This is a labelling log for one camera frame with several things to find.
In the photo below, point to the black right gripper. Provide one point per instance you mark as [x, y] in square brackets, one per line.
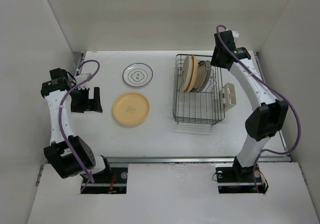
[214, 60]

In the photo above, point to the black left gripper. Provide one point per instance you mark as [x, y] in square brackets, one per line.
[89, 104]

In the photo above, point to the white blue-rimmed plate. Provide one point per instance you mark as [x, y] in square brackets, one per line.
[207, 76]

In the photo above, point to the tan yellow plate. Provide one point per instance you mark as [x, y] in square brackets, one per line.
[194, 74]

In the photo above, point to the cream white plate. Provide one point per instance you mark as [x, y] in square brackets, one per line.
[186, 73]

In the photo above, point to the metal wire dish rack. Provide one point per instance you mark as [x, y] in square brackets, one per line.
[198, 107]

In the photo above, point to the orange yellow plate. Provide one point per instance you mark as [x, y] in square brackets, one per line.
[131, 109]

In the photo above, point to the white black-patterned plate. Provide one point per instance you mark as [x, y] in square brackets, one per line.
[137, 75]

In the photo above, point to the beige plate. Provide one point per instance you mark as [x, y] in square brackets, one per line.
[200, 79]

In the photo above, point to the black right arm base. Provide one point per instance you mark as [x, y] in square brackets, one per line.
[229, 183]

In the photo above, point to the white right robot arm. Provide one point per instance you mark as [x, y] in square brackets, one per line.
[268, 113]

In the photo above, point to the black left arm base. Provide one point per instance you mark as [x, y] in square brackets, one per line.
[107, 182]

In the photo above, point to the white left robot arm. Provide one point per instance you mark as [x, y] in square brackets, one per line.
[67, 152]

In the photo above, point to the white plastic cutlery holder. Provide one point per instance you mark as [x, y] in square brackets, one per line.
[228, 96]

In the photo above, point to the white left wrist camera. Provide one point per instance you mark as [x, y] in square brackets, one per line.
[80, 77]

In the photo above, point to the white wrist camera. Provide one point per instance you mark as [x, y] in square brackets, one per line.
[80, 77]
[235, 34]

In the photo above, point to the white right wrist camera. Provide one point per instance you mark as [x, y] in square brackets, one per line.
[235, 34]

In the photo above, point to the aluminium right rail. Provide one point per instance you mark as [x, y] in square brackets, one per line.
[276, 143]

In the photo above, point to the aluminium front rail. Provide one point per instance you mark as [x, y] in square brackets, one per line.
[171, 160]

